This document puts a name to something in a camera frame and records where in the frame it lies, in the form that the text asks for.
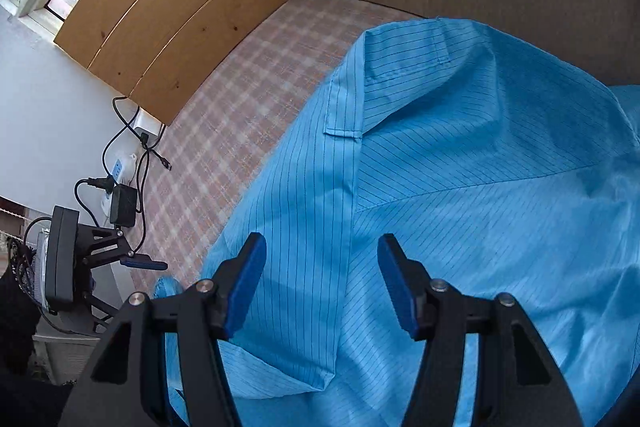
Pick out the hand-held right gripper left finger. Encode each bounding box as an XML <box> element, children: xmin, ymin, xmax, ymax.
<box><xmin>60</xmin><ymin>232</ymin><xmax>267</xmax><ymax>427</ymax></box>

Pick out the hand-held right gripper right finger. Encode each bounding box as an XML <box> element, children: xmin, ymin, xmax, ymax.
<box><xmin>377</xmin><ymin>233</ymin><xmax>586</xmax><ymax>427</ymax></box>

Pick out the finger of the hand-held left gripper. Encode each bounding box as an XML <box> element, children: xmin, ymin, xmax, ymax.
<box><xmin>80</xmin><ymin>227</ymin><xmax>168</xmax><ymax>272</ymax></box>
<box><xmin>80</xmin><ymin>289</ymin><xmax>116</xmax><ymax>325</ymax></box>

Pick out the blue striped jacket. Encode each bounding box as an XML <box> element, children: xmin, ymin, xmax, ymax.
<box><xmin>152</xmin><ymin>18</ymin><xmax>640</xmax><ymax>427</ymax></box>

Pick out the person's left forearm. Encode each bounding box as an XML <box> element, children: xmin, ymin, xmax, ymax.
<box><xmin>0</xmin><ymin>267</ymin><xmax>68</xmax><ymax>427</ymax></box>

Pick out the black power adapter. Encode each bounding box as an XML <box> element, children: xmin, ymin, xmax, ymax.
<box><xmin>109</xmin><ymin>184</ymin><xmax>138</xmax><ymax>228</ymax></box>

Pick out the white power strip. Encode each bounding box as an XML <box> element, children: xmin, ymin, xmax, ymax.
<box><xmin>97</xmin><ymin>154</ymin><xmax>138</xmax><ymax>228</ymax></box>

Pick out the white charger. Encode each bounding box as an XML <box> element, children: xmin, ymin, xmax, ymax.
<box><xmin>131</xmin><ymin>109</ymin><xmax>166</xmax><ymax>142</ymax></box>

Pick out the pink plaid blanket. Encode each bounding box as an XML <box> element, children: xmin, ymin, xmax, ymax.
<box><xmin>122</xmin><ymin>0</ymin><xmax>416</xmax><ymax>293</ymax></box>

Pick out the pine plank board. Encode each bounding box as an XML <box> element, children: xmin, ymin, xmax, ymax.
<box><xmin>54</xmin><ymin>0</ymin><xmax>297</xmax><ymax>126</ymax></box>

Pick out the black plug cable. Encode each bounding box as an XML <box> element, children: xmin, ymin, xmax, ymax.
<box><xmin>75</xmin><ymin>177</ymin><xmax>116</xmax><ymax>228</ymax></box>

